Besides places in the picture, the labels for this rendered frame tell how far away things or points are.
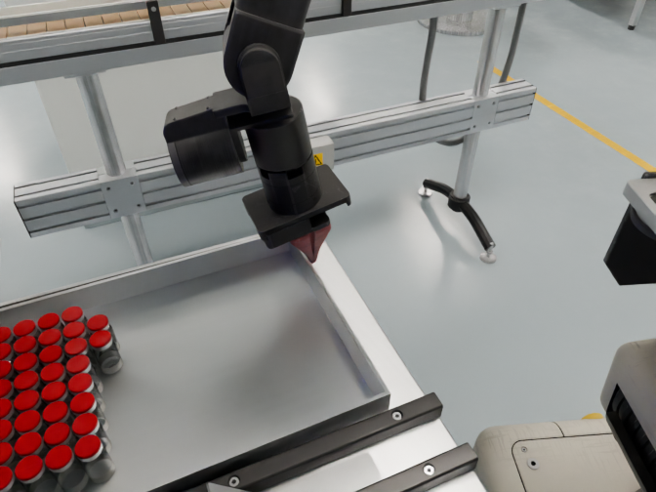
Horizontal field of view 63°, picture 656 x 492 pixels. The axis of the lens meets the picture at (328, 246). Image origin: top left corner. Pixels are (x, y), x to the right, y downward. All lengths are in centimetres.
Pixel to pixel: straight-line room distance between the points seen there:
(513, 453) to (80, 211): 119
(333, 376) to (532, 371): 124
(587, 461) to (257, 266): 87
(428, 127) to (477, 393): 83
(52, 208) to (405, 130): 103
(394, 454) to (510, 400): 117
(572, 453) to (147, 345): 94
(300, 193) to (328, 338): 16
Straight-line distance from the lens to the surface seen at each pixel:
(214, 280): 67
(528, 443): 128
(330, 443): 51
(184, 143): 50
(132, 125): 210
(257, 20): 46
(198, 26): 135
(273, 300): 63
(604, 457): 132
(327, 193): 56
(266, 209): 56
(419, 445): 53
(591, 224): 237
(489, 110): 190
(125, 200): 154
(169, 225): 221
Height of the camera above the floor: 134
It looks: 42 degrees down
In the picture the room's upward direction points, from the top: straight up
